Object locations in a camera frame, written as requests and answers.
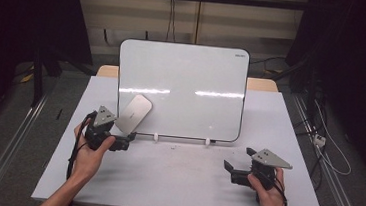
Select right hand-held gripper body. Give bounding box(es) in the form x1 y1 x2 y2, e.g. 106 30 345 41
229 145 295 195

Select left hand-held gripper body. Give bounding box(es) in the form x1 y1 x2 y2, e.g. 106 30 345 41
83 104 135 155

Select white whiteboard eraser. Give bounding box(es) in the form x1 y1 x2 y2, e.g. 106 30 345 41
113 91 155 137

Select black-framed whiteboard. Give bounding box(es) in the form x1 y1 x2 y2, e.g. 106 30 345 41
112 37 251 144

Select person's right hand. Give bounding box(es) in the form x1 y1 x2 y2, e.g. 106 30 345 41
244 164 291 206

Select person's left hand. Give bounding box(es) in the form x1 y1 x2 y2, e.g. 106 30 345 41
69 119 118 183

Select white power strip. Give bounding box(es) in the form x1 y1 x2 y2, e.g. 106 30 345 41
312 133 328 148

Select light wooden table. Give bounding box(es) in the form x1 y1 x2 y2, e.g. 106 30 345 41
96 63 280 93

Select black metal stand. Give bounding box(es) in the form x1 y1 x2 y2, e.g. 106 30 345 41
27 45 64 110

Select dark curtain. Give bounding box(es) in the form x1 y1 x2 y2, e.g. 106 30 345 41
0 0 100 156
275 0 366 183

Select thin yellow vertical pipe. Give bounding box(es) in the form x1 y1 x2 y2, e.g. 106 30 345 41
193 0 203 45

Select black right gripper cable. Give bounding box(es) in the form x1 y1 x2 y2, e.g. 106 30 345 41
271 176 291 206

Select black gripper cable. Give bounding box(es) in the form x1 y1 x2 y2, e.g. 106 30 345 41
271 176 291 206
65 107 100 183

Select black floor cables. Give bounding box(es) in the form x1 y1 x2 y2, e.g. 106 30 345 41
290 106 330 193

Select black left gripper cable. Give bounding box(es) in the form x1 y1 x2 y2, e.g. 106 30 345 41
65 107 100 183

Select aluminium floor rail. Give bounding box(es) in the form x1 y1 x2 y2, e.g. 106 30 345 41
0 80 60 206
282 93 366 206

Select white floor cable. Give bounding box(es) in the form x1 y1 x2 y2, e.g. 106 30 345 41
307 98 359 177

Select black hanging wall cable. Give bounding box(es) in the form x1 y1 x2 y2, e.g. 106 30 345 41
165 0 180 43

